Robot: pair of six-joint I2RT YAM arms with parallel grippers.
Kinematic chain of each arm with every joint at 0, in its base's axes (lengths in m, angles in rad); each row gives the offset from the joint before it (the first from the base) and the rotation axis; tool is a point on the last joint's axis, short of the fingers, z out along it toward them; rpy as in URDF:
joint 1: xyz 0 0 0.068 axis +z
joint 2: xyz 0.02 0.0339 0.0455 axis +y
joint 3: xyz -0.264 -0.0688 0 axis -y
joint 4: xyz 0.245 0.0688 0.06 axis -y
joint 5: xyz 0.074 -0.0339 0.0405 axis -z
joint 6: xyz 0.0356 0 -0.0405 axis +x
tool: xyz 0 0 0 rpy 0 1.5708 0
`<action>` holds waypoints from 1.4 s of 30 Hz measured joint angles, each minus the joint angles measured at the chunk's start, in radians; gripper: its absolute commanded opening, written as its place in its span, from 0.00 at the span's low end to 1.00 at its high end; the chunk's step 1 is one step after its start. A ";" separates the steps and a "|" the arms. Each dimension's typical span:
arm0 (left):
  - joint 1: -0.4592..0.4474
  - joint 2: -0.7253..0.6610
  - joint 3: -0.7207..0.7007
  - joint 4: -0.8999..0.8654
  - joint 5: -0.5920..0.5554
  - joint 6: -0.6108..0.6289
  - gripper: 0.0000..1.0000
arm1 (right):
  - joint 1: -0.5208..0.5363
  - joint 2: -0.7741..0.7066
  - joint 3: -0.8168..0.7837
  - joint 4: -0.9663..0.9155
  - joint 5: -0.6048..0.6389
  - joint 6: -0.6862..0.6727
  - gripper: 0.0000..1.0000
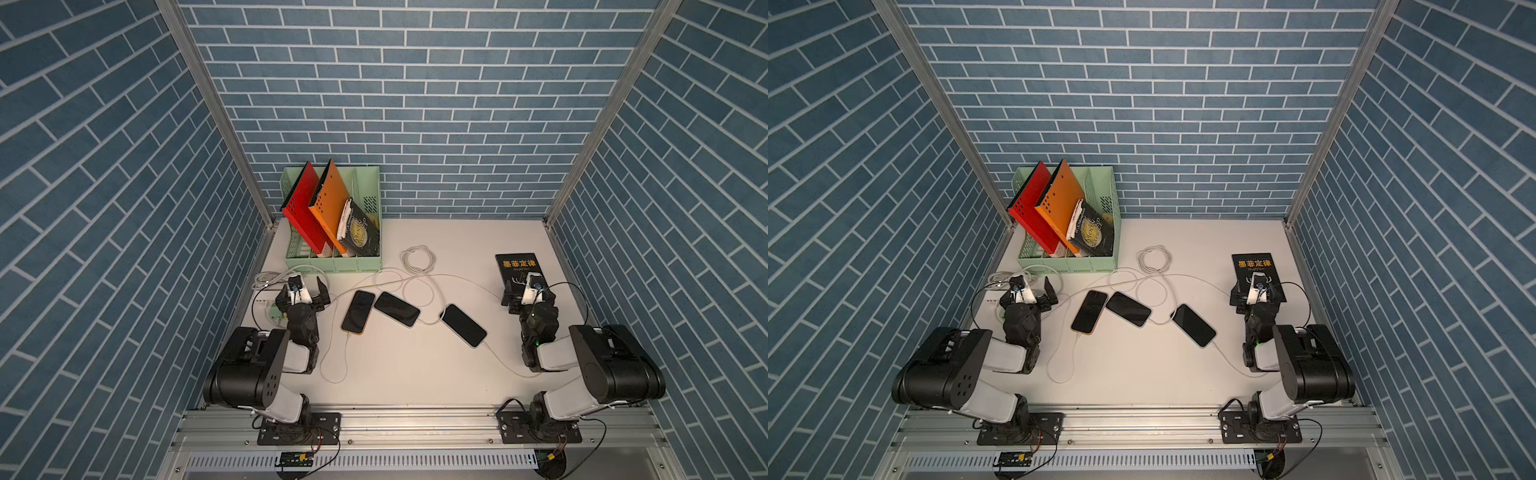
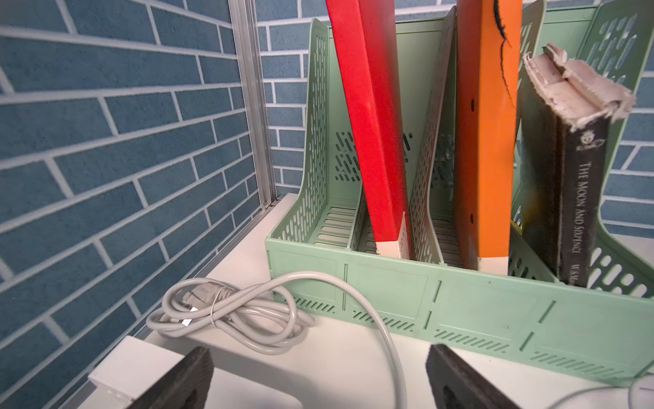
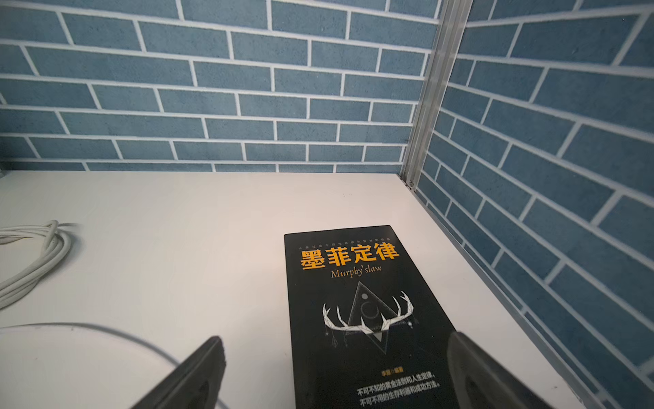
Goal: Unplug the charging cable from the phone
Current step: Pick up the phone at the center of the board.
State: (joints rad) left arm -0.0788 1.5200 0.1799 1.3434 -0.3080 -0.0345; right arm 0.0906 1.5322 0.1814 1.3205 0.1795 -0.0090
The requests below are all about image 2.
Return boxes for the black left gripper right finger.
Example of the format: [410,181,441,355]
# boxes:
[426,344,519,409]

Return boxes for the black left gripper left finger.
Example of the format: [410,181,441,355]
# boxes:
[128,347,214,409]

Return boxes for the white power strip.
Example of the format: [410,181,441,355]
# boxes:
[79,337,183,408]

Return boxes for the green plastic file organizer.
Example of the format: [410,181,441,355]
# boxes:
[266,17,653,386]

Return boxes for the black Moon and Sixpence book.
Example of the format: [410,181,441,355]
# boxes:
[519,44,636,288]

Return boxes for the orange book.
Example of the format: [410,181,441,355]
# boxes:
[453,1,523,276]

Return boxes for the red book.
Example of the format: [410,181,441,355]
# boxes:
[326,0,411,259]

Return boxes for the grey coiled power cord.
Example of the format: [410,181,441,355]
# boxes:
[145,270,408,409]

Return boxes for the thin white charging cable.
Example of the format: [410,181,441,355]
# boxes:
[546,372,654,409]

